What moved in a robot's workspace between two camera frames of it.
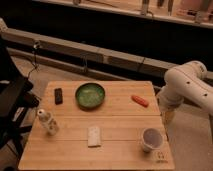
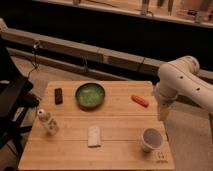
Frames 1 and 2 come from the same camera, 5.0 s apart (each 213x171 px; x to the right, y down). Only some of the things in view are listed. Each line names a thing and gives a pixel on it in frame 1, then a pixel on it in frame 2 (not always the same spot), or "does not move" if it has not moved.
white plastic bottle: (48, 122) does not move
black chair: (15, 100) does not move
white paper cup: (152, 138) does not move
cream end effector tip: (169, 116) → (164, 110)
